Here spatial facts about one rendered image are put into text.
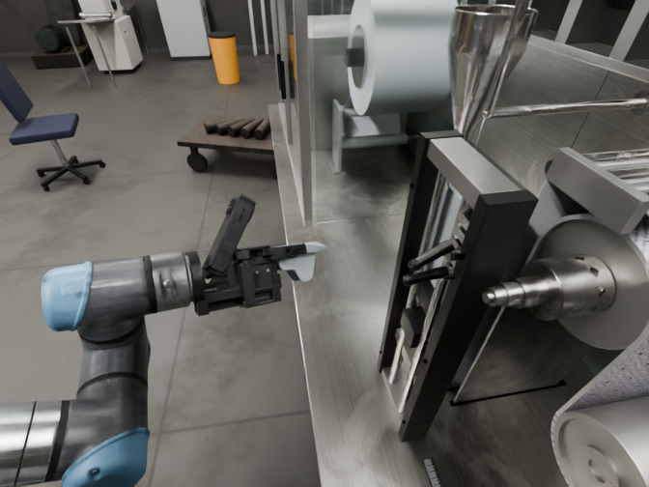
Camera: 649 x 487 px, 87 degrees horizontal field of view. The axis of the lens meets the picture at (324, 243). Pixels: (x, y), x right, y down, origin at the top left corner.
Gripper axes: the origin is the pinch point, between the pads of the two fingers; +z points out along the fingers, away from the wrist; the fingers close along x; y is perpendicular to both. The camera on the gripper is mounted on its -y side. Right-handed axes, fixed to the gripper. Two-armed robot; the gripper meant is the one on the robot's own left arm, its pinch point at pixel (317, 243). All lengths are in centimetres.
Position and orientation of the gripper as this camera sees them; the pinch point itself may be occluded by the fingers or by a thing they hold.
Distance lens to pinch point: 56.0
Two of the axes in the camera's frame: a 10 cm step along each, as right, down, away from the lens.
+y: 1.3, 9.9, 0.2
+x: 4.7, -0.4, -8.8
